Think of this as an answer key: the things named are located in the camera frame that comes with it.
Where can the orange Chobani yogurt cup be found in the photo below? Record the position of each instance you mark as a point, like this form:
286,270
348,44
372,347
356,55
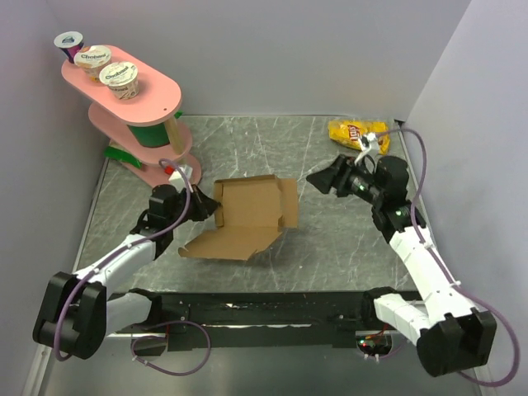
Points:
93,59

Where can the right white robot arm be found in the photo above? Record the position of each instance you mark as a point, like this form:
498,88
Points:
449,332

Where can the purple yogurt cup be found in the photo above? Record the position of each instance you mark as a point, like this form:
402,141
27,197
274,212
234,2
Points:
69,43

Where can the yellow chips bag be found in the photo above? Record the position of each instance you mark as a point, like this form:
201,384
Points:
349,132

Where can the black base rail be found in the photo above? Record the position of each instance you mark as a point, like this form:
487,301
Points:
262,319

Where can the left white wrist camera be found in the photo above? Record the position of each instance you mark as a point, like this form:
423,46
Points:
175,177

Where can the white Chobani yogurt cup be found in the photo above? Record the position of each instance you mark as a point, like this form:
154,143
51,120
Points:
122,79

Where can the pink tiered shelf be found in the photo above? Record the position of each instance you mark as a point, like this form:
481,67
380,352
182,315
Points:
159,99

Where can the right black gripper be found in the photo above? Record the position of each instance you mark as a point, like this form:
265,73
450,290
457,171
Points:
336,176

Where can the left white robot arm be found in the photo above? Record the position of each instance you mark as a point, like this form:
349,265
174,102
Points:
78,310

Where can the brown cardboard box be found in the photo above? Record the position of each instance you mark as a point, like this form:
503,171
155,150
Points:
254,212

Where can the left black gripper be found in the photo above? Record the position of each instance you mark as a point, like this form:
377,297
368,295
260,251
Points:
205,205

